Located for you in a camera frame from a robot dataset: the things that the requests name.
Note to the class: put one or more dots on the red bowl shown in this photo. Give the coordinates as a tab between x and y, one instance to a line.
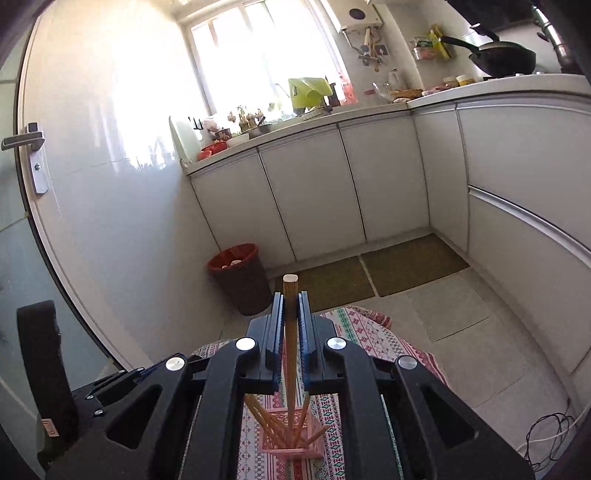
213	150

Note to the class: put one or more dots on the red packet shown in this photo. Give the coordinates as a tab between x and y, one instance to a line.
347	90

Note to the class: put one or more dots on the patterned striped tablecloth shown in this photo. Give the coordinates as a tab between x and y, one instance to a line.
364	330

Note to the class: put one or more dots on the black wok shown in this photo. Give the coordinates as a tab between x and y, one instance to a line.
505	57

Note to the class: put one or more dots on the kitchen window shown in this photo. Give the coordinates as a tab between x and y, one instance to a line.
263	60

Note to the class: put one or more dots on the white cutting board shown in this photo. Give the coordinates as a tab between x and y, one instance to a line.
183	138

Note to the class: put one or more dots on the white cabinet with drawers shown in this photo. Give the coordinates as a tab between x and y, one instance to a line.
521	184

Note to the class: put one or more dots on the light wooden chopstick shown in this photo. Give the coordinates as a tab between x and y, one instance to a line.
290	300

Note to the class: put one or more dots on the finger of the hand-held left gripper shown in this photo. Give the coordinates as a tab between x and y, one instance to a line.
111	385

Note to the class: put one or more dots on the white cabinet with doors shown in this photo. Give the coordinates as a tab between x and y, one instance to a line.
314	194

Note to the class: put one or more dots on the small potted plants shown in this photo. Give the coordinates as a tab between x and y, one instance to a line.
244	117

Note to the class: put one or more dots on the wall rack with bottles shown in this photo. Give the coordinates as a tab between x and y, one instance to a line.
431	46

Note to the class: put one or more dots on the yellow lidded jar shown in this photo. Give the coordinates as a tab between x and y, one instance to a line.
465	81

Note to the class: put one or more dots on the brown trash bin red liner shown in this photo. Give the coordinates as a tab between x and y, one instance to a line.
242	281

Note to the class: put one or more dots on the frosted glass sliding door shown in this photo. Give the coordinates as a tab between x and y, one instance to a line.
27	240

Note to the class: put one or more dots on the green plastic bag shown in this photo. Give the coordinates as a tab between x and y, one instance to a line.
307	92

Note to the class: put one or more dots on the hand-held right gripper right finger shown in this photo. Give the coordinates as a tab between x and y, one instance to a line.
304	327

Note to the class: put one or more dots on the bunch of wooden chopsticks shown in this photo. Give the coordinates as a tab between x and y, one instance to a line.
268	420

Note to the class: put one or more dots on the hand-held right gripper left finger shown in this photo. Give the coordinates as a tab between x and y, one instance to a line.
277	327

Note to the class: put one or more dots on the white water heater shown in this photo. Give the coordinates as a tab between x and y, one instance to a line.
362	14

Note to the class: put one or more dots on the olive floor mat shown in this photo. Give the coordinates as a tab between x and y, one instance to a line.
337	281
411	263

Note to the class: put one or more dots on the pink perforated utensil basket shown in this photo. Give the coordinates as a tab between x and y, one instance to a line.
281	450

